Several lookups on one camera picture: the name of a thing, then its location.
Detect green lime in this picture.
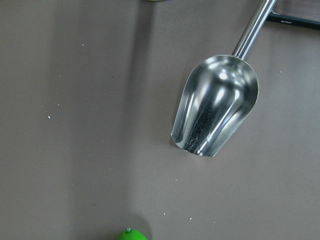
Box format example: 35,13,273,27
117,228,147,240

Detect metal scoop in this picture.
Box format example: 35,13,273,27
170,0,276,157

